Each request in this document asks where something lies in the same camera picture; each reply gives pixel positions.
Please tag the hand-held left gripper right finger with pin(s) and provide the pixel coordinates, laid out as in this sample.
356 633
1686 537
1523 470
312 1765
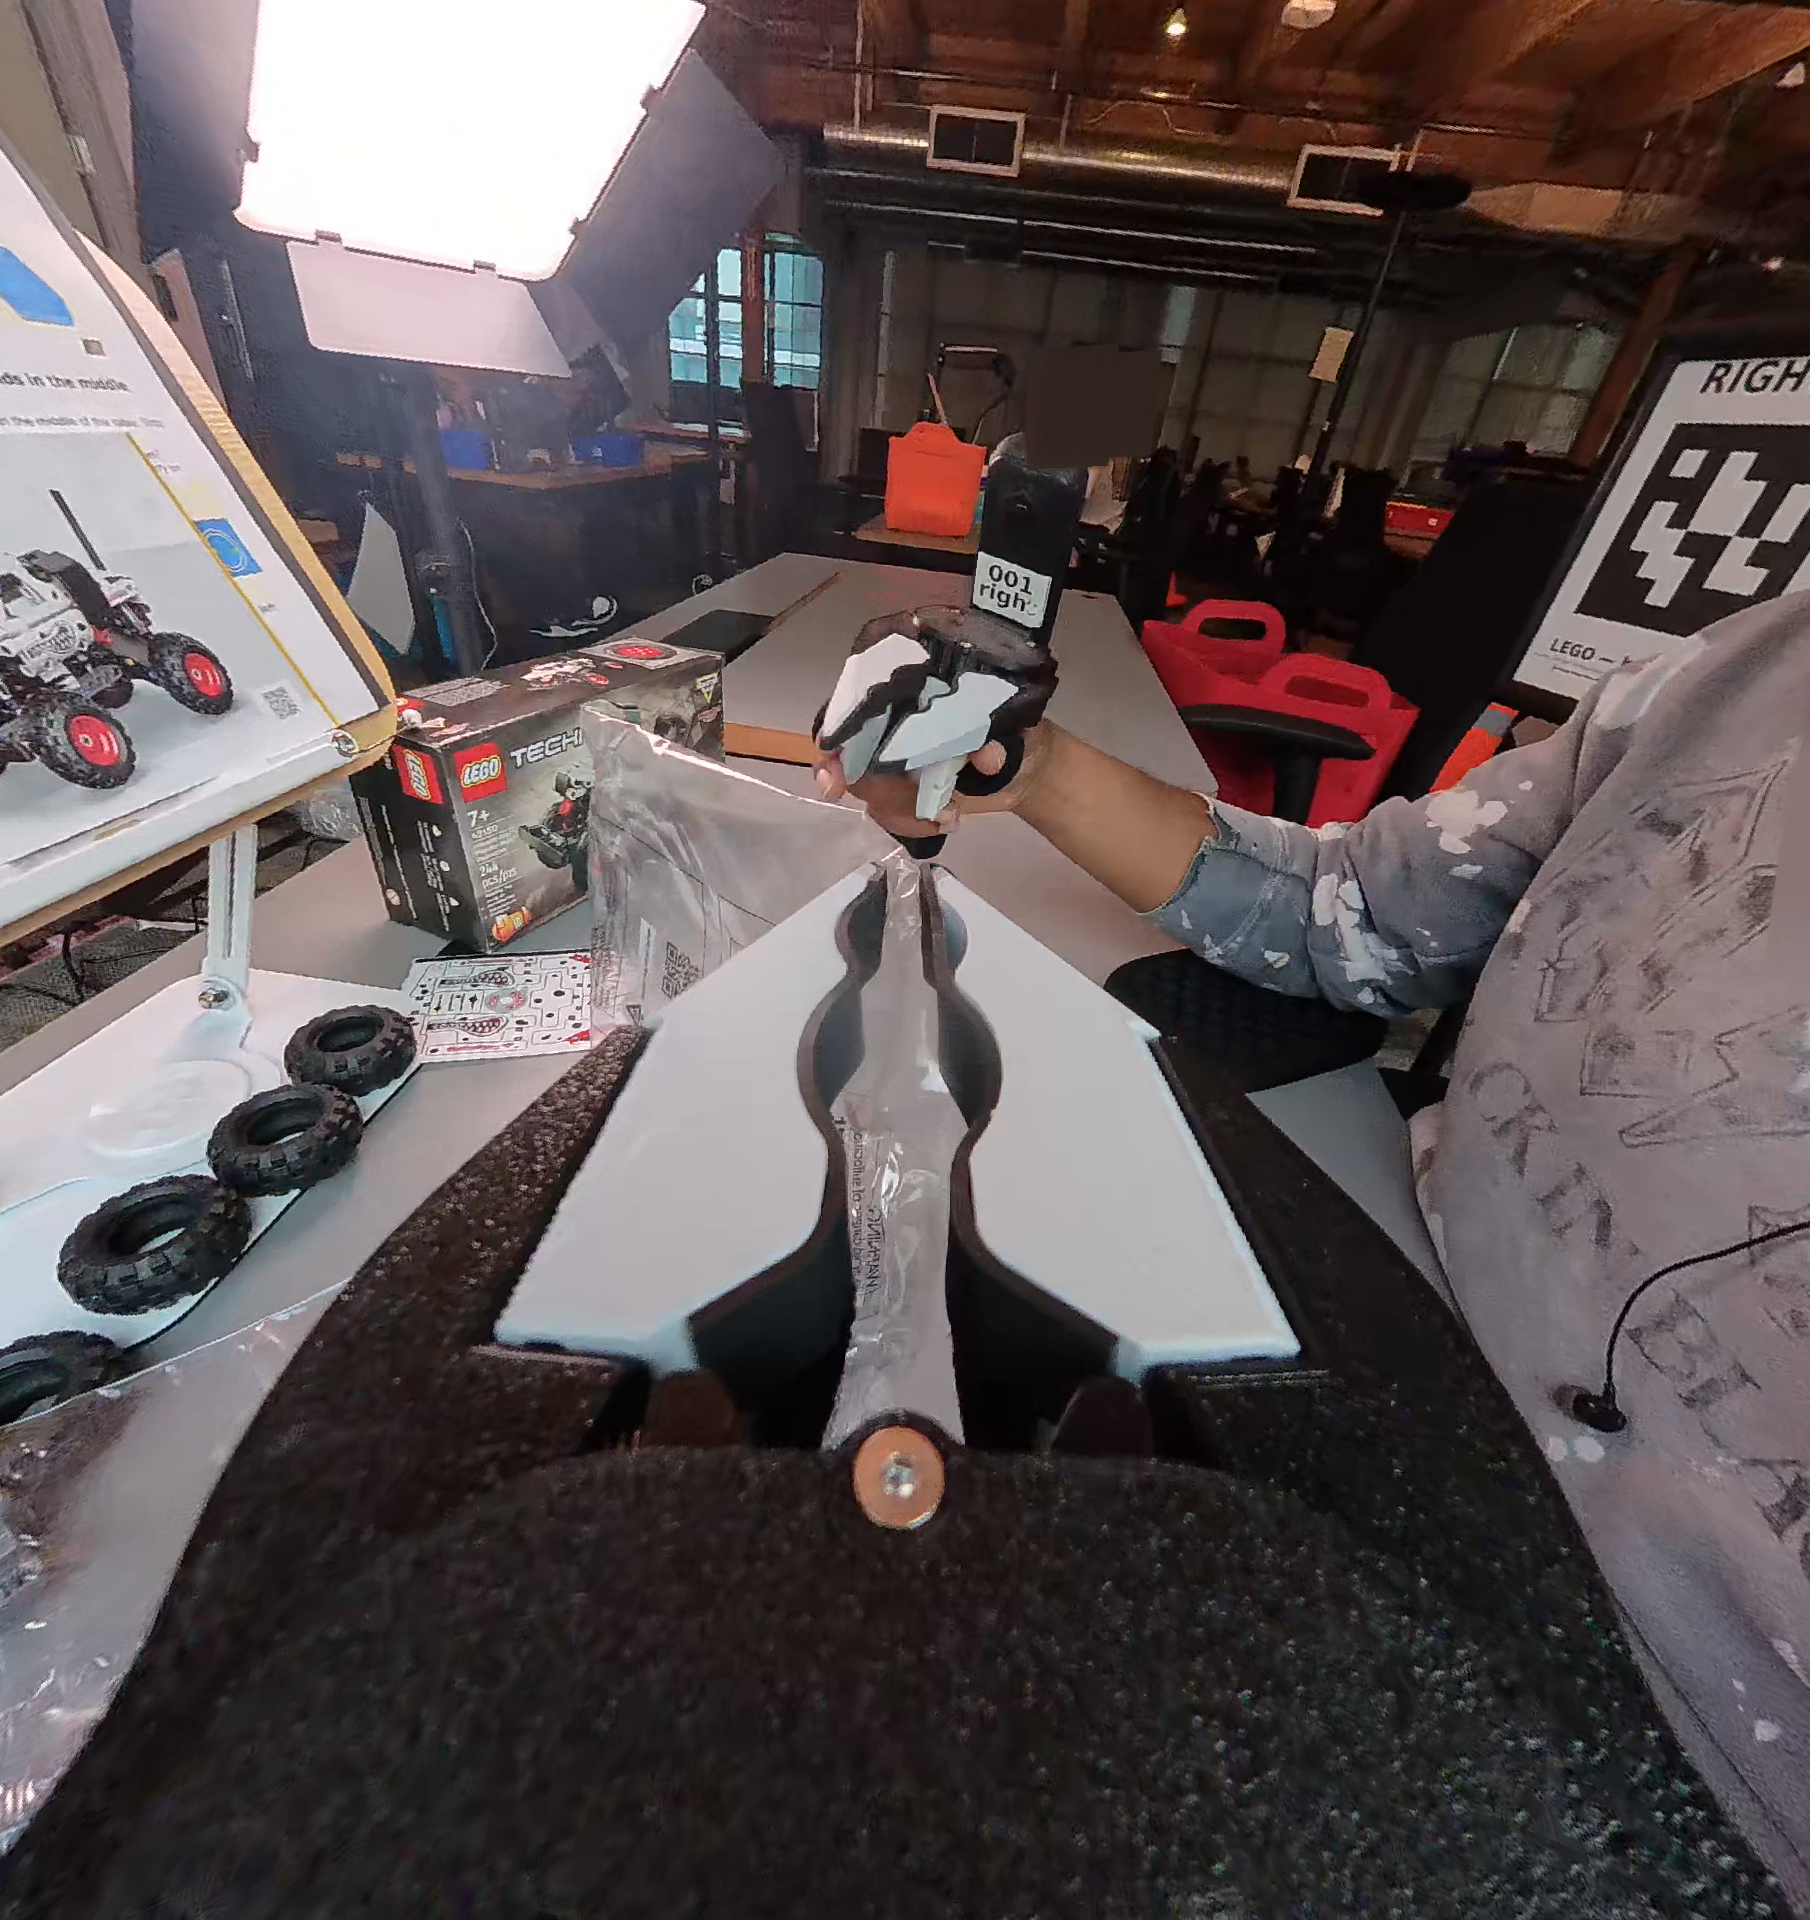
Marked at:
1131 1201

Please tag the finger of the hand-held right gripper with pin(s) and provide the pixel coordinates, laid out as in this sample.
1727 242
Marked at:
864 691
959 724

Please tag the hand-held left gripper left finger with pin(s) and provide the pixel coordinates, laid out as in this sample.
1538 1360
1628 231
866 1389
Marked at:
666 1186

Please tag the clear bag of mixed parts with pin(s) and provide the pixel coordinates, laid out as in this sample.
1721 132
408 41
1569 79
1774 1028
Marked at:
695 856

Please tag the black toy tyre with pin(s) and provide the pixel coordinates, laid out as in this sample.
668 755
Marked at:
74 1419
208 1283
387 1069
329 1162

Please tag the white book stand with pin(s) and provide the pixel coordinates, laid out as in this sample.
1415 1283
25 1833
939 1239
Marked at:
96 1111

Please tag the white instruction booklet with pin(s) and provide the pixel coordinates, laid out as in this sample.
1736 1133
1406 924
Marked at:
96 524

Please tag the person's right forearm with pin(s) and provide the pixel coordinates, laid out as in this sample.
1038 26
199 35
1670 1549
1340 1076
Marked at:
1296 885

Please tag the person's right hand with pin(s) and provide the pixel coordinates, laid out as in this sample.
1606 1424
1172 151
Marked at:
1056 781

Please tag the orange bin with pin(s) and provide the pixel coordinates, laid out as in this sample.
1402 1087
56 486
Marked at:
933 481

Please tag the grey table with wooden edge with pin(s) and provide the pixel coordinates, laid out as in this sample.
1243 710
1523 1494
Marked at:
1131 675

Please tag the white sticker sheet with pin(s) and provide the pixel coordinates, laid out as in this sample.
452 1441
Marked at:
501 1004

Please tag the paned window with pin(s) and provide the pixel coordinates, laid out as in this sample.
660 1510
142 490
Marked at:
741 323

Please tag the black toy truck box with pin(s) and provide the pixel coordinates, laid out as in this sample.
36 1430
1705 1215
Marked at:
501 810

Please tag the empty clear plastic bag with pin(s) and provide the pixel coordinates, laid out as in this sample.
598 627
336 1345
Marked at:
140 1501

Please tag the black white marker sign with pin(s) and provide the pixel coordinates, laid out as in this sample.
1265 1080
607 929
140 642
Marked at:
1716 510

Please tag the studio light panel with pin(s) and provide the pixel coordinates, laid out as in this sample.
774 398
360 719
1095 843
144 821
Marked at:
441 120

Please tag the metal air duct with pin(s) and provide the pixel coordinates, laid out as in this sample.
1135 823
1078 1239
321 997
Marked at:
1146 158

